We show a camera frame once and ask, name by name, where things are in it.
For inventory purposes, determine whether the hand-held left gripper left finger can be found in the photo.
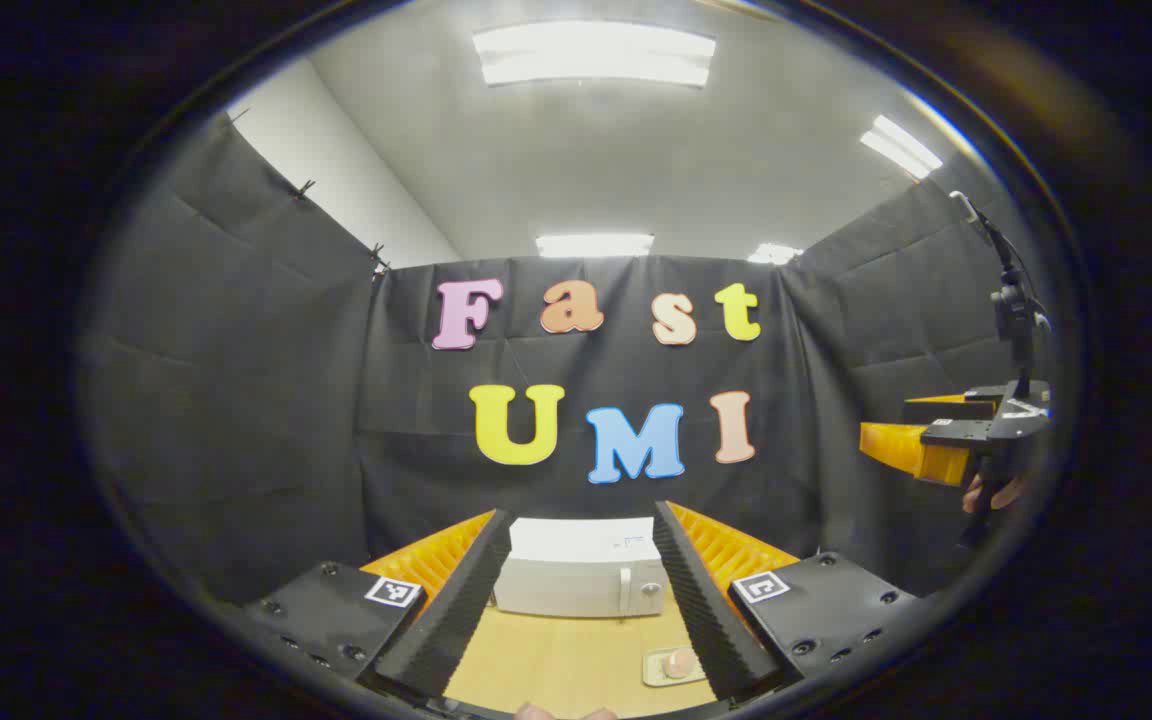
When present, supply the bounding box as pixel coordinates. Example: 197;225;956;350
241;508;515;701

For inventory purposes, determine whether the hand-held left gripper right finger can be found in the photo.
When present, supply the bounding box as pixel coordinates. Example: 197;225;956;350
653;500;922;704

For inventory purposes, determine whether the white microwave oven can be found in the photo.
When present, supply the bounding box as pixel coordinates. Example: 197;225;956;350
493;517;669;618

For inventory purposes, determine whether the pale green tray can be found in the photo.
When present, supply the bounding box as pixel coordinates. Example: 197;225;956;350
642;647;707;688

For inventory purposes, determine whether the black backdrop cloth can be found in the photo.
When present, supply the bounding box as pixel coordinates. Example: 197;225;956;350
86;110;1057;601

